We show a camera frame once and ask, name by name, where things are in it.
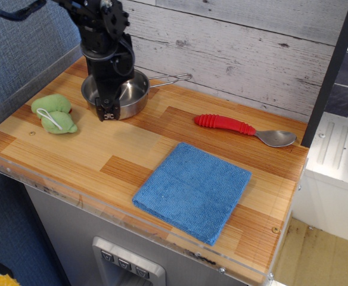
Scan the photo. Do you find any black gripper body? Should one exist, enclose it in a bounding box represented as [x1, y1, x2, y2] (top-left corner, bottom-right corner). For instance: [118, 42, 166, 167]
[81, 33, 135, 104]

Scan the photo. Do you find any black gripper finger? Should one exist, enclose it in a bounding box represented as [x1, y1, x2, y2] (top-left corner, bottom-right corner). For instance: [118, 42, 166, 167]
[111, 100, 121, 120]
[95, 97, 104, 122]

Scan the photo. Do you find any stainless steel tea pan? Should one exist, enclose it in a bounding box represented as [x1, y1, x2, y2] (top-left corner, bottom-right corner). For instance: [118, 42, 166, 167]
[81, 70, 192, 120]

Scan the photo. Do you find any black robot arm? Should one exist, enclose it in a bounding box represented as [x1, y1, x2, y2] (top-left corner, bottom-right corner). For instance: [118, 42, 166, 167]
[57, 1, 135, 121]

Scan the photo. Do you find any clear acrylic table edge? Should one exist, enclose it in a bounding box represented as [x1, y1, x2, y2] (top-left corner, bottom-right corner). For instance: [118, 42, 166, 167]
[0, 144, 308, 285]

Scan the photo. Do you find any blue folded cloth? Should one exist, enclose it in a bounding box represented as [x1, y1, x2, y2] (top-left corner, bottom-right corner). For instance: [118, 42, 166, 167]
[132, 142, 251, 245]

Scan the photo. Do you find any green plush toy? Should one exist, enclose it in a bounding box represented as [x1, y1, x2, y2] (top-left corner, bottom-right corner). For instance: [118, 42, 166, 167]
[31, 94, 78, 134]

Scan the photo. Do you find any silver dispenser button panel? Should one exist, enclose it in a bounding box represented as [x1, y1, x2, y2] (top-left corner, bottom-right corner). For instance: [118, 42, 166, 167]
[92, 237, 167, 285]

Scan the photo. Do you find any yellow object at corner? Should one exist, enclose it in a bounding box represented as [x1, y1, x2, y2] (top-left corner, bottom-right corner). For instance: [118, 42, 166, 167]
[0, 275, 20, 286]

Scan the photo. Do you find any white ribbed appliance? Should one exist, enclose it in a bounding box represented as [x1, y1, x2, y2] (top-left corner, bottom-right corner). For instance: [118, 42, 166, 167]
[292, 113, 348, 240]

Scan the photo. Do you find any black braided cable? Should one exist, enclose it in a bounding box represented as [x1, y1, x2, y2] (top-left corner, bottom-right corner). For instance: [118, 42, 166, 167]
[0, 0, 47, 21]

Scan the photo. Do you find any red handled metal spoon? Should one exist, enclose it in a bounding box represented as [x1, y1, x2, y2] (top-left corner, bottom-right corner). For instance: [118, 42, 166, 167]
[194, 114, 297, 147]

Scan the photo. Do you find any black right frame post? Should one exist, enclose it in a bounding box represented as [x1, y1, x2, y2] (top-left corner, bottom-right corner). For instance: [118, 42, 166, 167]
[301, 11, 348, 148]

